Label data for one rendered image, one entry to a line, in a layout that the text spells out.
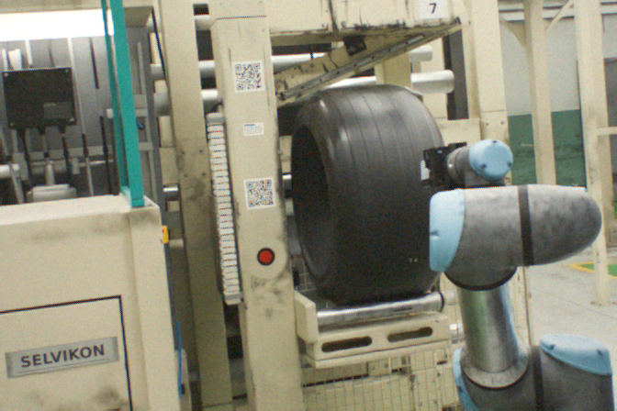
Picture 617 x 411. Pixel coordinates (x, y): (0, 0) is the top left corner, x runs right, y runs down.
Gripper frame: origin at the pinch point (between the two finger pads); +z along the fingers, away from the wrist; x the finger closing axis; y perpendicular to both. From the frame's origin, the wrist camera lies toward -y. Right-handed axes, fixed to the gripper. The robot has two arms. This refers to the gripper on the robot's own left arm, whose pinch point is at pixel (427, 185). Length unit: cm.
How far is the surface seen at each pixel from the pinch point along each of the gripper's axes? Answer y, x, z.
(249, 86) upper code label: 30, 33, 25
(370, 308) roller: -27.8, 9.7, 24.2
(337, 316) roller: -28.4, 18.4, 24.1
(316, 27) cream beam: 50, 7, 49
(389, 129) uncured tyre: 14.8, 3.0, 11.6
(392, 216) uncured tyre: -6.0, 6.1, 8.9
